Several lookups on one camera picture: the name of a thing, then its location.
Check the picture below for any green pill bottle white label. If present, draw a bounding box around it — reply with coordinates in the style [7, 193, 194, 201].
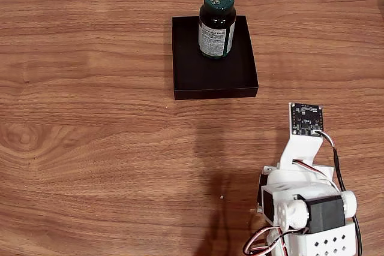
[197, 0, 237, 59]

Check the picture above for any black shallow open box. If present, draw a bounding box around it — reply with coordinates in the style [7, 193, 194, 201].
[171, 15, 259, 100]

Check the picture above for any red white black servo cable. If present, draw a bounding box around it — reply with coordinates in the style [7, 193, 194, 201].
[292, 159, 341, 192]
[242, 226, 289, 256]

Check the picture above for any black camera cable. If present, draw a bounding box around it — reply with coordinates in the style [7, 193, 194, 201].
[314, 129, 364, 256]

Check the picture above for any black camera board white mount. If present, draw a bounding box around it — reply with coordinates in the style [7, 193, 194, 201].
[280, 102, 325, 173]

